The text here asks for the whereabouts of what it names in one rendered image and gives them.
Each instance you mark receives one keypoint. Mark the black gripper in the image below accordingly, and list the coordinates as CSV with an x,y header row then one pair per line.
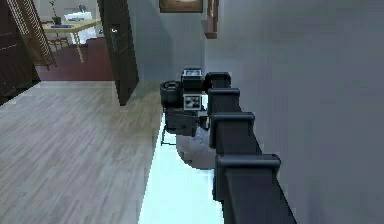
x,y
178,118

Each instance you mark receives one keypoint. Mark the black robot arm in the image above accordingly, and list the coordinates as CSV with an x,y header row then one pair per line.
x,y
243,186

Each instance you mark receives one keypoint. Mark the dark brown room door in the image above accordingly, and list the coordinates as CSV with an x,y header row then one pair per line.
x,y
121,53

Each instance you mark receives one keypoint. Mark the brown framed picture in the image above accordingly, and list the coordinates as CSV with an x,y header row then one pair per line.
x,y
181,5

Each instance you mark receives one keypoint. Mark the light wooden table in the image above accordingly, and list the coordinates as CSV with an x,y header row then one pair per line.
x,y
74,28

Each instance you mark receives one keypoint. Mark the wooden chair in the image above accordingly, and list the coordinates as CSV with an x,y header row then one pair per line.
x,y
58,42

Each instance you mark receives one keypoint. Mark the white sink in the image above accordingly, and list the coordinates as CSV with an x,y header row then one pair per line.
x,y
78,15

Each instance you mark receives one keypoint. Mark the blue book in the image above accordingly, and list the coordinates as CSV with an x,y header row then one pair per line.
x,y
61,26

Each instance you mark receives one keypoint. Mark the potted house plant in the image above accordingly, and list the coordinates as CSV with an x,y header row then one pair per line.
x,y
55,15

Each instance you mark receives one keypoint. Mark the brown slatted shelf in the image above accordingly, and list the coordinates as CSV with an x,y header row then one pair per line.
x,y
33,33

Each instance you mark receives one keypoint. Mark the dark brown cupboard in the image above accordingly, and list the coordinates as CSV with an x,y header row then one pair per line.
x,y
13,50

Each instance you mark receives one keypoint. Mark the brown wall shelf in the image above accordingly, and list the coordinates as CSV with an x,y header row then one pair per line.
x,y
211,20

